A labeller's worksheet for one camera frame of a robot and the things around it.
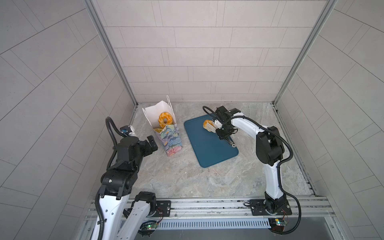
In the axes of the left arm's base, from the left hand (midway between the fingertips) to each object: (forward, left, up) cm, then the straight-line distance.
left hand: (148, 137), depth 67 cm
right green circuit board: (-30, -60, -26) cm, 72 cm away
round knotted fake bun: (+23, -27, -22) cm, 42 cm away
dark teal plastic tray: (+7, -30, -27) cm, 41 cm away
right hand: (+15, -37, -24) cm, 46 cm away
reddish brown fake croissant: (+5, -3, -1) cm, 6 cm away
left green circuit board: (-31, -3, -22) cm, 38 cm away
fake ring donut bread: (+20, 0, -12) cm, 23 cm away
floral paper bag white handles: (+7, -7, -11) cm, 15 cm away
